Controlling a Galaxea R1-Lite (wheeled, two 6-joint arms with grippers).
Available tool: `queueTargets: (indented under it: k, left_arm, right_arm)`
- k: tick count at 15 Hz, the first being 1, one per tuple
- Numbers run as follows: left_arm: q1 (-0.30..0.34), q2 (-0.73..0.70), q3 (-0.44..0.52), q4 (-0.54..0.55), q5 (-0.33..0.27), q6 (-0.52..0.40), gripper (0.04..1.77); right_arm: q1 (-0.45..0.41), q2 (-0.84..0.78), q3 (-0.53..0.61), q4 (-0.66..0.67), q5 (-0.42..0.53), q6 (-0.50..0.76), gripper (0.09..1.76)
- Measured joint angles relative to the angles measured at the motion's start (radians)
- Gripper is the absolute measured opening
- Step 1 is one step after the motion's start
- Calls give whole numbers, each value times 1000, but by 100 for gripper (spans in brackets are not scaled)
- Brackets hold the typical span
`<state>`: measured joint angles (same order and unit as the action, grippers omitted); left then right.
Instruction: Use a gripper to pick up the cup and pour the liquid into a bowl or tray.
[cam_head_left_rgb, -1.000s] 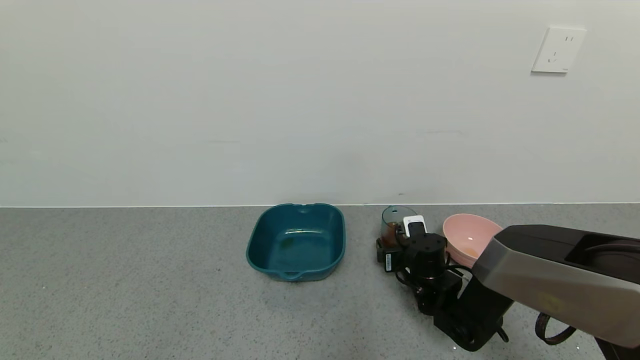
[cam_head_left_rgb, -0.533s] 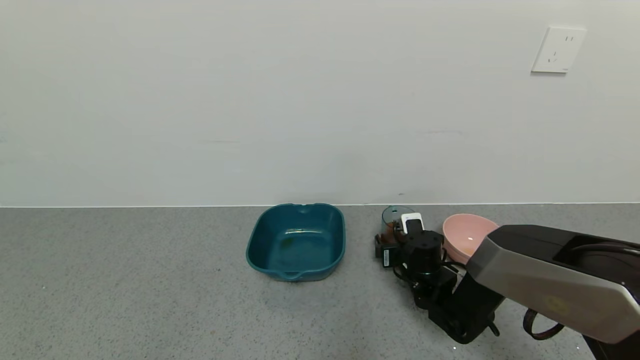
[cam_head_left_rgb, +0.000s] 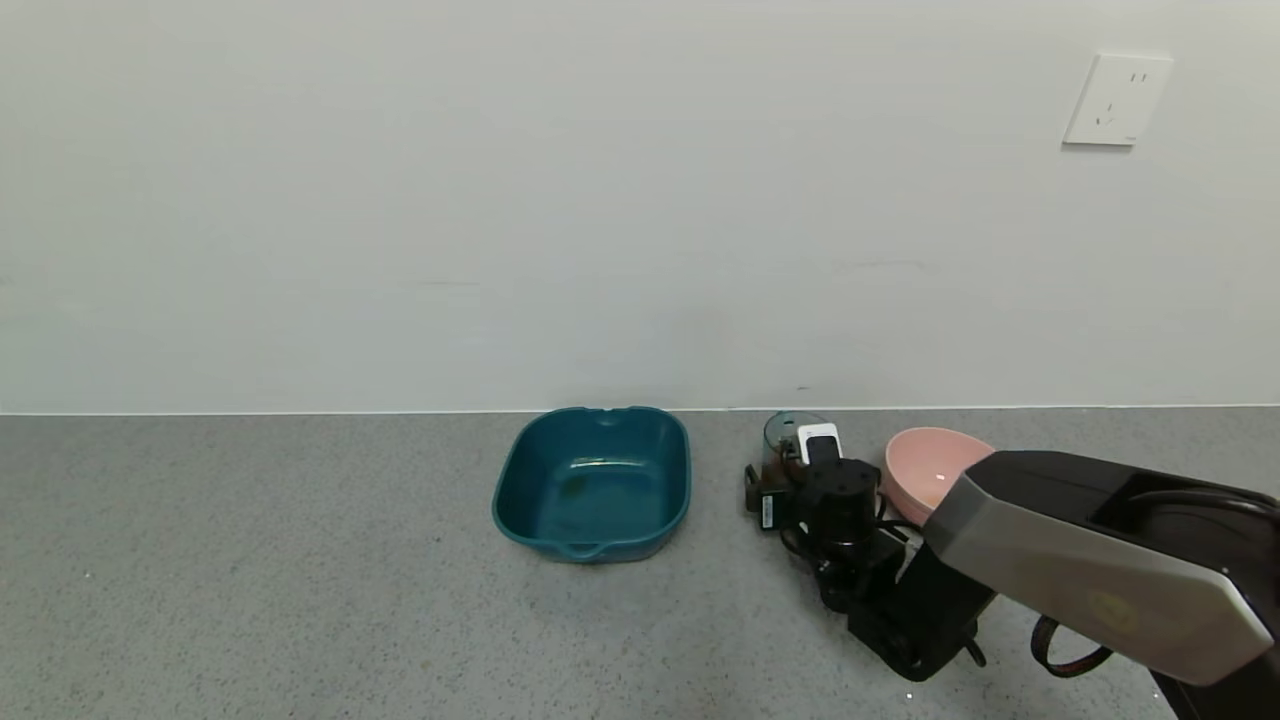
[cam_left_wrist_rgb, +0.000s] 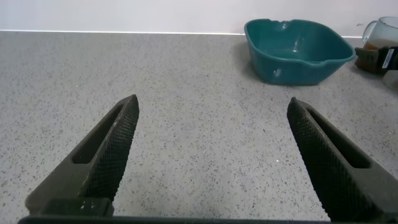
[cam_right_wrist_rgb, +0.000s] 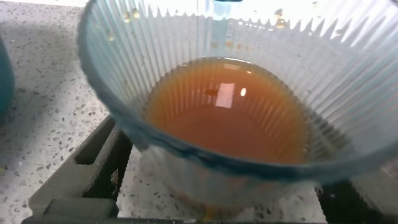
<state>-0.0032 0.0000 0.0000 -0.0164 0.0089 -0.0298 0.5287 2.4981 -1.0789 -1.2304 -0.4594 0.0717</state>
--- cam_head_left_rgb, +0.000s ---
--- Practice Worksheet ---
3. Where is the ribbed translucent blue cup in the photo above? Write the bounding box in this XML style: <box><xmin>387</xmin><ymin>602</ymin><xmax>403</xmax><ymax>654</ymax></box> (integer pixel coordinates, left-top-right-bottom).
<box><xmin>763</xmin><ymin>411</ymin><xmax>831</xmax><ymax>469</ymax></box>

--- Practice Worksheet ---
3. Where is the pink round bowl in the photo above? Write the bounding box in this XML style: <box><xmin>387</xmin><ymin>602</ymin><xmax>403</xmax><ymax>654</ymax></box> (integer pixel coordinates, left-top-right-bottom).
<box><xmin>882</xmin><ymin>427</ymin><xmax>997</xmax><ymax>527</ymax></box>

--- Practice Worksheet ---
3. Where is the teal square plastic basin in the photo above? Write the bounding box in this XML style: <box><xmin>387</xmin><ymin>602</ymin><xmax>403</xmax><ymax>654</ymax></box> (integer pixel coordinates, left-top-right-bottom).
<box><xmin>491</xmin><ymin>405</ymin><xmax>693</xmax><ymax>564</ymax></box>

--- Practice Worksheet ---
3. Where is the brown cable loop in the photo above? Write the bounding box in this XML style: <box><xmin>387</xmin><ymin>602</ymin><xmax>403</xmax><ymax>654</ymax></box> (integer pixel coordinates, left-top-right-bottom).
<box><xmin>1031</xmin><ymin>615</ymin><xmax>1114</xmax><ymax>679</ymax></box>

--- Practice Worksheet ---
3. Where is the white wall socket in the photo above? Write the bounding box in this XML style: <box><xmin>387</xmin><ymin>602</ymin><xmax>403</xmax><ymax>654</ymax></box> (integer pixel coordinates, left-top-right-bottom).
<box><xmin>1062</xmin><ymin>53</ymin><xmax>1174</xmax><ymax>148</ymax></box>

